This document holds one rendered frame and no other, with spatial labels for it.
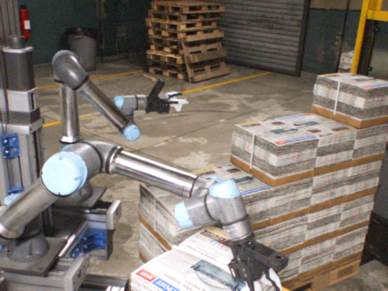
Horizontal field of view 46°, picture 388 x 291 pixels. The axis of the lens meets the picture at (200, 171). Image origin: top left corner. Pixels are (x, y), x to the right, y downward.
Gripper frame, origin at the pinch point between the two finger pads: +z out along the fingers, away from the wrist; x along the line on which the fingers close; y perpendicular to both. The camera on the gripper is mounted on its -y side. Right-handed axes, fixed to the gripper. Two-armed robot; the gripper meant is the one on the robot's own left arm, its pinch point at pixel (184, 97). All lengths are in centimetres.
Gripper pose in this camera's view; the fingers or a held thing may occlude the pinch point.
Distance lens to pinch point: 231.9
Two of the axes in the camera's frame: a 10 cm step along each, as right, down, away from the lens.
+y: -0.9, 8.5, 5.1
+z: 9.5, -0.9, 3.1
